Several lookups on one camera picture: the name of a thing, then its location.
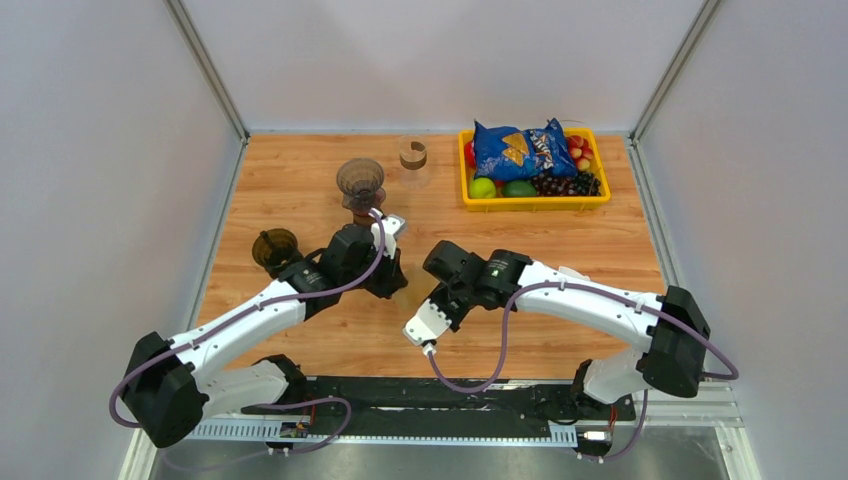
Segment red fruit in bin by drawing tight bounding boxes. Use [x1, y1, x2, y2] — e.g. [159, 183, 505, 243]
[463, 140, 476, 170]

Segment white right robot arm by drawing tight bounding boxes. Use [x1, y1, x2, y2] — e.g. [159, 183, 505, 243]
[403, 241, 710, 418]

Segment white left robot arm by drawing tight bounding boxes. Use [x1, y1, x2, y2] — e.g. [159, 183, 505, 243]
[110, 215, 408, 448]

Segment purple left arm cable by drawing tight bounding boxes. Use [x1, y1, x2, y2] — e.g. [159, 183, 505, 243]
[107, 208, 388, 458]

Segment brown paper coffee filter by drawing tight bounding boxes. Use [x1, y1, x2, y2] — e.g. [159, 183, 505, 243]
[392, 265, 435, 316]

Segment clear glass with brown sleeve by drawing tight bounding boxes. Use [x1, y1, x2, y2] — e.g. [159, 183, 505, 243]
[398, 135, 429, 189]

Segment yellow-green lime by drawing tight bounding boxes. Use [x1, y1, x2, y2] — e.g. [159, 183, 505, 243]
[468, 177, 497, 200]

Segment yellow plastic bin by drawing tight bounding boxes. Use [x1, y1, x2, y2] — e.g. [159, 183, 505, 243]
[457, 127, 612, 213]

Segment blue chips bag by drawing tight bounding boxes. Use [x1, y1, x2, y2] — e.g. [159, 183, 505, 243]
[472, 118, 578, 182]

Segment aluminium frame rail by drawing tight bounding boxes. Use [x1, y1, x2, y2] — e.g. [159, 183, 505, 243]
[119, 380, 763, 480]

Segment smoky transparent coffee dripper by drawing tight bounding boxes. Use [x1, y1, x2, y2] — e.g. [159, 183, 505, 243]
[336, 158, 385, 213]

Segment red-black coffee carafe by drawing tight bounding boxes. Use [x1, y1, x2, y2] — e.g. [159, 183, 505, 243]
[342, 188, 386, 226]

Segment dark purple grape bunch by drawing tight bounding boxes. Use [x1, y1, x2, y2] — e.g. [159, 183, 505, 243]
[529, 172, 601, 197]

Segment red-yellow small fruits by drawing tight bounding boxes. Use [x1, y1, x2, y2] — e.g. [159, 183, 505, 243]
[566, 135, 595, 172]

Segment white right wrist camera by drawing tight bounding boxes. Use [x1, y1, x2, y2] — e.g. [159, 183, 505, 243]
[402, 299, 452, 346]

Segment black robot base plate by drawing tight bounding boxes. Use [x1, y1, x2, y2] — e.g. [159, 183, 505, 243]
[241, 376, 635, 439]

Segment dark green lime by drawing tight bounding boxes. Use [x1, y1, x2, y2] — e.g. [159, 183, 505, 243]
[501, 180, 538, 198]

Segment white paper sheet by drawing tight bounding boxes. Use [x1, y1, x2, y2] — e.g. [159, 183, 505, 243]
[557, 266, 590, 282]

